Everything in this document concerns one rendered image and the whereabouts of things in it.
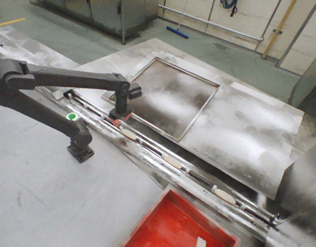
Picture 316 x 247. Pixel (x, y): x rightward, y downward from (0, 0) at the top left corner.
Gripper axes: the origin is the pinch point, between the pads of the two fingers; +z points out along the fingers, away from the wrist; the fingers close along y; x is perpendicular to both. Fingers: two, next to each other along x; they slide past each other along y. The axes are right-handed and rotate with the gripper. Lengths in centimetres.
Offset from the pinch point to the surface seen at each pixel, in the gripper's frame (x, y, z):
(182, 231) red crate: -52, -23, 9
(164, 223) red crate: -45, -24, 9
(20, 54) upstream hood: 96, 3, 0
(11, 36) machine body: 149, 23, 11
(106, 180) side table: -13.3, -24.9, 10.2
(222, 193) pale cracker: -59, 0, 5
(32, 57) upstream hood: 86, 6, 0
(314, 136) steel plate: -95, 77, 7
